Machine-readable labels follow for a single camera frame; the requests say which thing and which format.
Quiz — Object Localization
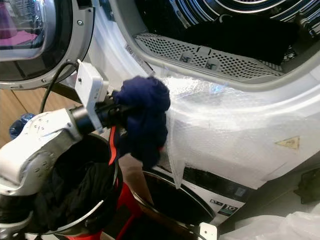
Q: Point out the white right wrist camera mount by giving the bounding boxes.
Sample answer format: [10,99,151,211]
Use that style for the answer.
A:
[198,222,219,240]

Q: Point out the shiny metal dryer drum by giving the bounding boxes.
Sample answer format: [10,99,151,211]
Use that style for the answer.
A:
[134,0,320,37]

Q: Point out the yellow triangle warning sticker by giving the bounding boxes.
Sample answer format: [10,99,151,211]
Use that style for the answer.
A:
[274,135,301,151]

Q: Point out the dark clothes in basket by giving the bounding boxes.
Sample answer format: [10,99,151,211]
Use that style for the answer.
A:
[44,160,117,232]

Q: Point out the white dryer machine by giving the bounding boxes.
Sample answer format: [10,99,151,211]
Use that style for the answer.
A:
[79,0,320,191]

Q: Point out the white washing machine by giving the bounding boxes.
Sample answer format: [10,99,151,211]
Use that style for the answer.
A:
[130,160,320,240]

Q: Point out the navy blue cloth garment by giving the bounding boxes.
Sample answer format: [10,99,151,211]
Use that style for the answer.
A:
[112,75,172,170]

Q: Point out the round grey dryer door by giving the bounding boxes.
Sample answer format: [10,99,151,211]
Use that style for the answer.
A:
[0,0,96,91]

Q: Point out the grey perforated lint filter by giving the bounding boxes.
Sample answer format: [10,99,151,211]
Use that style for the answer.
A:
[134,32,299,79]

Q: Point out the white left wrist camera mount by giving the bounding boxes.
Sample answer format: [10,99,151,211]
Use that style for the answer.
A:
[74,59,110,134]

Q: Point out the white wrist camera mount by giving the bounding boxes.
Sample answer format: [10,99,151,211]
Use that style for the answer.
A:
[198,222,219,240]
[74,59,110,134]

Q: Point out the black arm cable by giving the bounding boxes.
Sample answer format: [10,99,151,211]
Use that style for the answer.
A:
[40,60,81,115]

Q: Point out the clear bubble wrap sheet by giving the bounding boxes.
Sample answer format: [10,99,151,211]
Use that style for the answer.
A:
[155,74,320,190]

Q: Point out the round black washer door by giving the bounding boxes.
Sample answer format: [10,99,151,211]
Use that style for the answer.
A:
[132,170,212,237]

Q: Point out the bin with blue bag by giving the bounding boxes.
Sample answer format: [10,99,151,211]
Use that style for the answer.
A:
[8,113,36,141]

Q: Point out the black round laundry basket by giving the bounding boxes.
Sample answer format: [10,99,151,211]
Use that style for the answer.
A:
[0,132,124,237]

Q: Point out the clear plastic bag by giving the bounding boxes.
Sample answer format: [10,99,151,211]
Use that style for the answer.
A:
[219,210,320,240]

